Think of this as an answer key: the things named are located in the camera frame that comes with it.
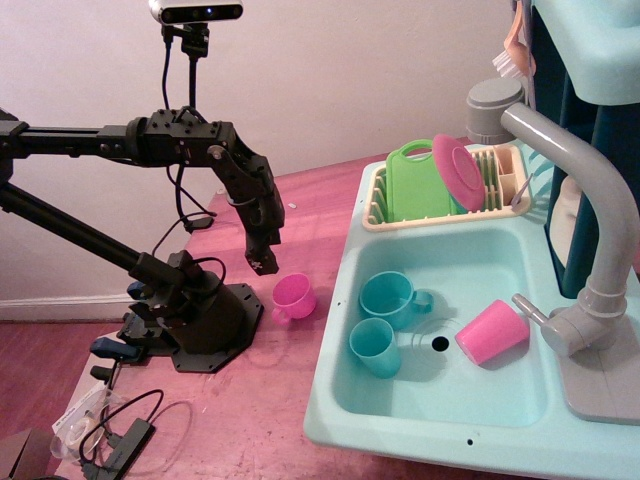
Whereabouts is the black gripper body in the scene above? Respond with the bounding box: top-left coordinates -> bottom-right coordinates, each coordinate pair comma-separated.
207,139 -> 285,246

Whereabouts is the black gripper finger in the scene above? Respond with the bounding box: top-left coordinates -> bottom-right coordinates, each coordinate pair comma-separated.
245,231 -> 278,275

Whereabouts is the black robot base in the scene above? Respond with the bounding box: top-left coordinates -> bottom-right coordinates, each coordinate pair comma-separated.
117,250 -> 264,373

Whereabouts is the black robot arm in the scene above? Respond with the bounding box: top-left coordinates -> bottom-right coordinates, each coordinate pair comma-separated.
1,107 -> 285,285

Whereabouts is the teal tumbler cup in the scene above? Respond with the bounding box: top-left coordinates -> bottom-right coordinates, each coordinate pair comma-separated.
349,318 -> 401,379

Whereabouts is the light blue toy sink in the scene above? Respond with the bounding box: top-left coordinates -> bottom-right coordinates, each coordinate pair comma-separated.
304,144 -> 639,478

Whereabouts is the pink tumbler cup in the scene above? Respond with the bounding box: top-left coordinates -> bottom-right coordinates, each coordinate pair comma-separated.
455,300 -> 530,365

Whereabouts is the green cutting board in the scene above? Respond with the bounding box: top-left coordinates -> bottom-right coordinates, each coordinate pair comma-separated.
386,139 -> 456,222

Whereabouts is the blue table clamp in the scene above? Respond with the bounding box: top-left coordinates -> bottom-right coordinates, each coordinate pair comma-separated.
90,337 -> 141,361

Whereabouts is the teal plate behind pink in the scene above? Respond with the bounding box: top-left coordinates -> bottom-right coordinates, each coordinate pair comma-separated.
449,195 -> 469,215

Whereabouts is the black usb hub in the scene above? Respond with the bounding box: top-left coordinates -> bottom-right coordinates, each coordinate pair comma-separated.
82,419 -> 155,480

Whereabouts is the beige dish rack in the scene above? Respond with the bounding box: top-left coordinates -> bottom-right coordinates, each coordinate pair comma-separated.
361,144 -> 531,233

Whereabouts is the clear plastic bag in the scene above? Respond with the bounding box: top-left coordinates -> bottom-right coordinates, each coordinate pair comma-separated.
50,384 -> 124,462

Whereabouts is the white dish brush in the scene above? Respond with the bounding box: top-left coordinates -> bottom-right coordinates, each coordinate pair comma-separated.
492,1 -> 536,78

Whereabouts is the grey toy faucet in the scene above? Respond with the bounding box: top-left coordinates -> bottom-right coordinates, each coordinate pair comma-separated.
465,78 -> 640,425

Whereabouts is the pink mug with handle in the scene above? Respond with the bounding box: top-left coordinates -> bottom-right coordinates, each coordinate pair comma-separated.
271,273 -> 316,325

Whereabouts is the teal mug with handle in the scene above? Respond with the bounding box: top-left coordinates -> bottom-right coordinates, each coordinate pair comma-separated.
359,271 -> 435,330

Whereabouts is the black camera cable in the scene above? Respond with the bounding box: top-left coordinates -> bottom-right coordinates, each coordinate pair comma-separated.
159,24 -> 176,110

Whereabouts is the silver depth camera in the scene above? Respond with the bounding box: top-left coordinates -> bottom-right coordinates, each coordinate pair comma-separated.
148,0 -> 244,25

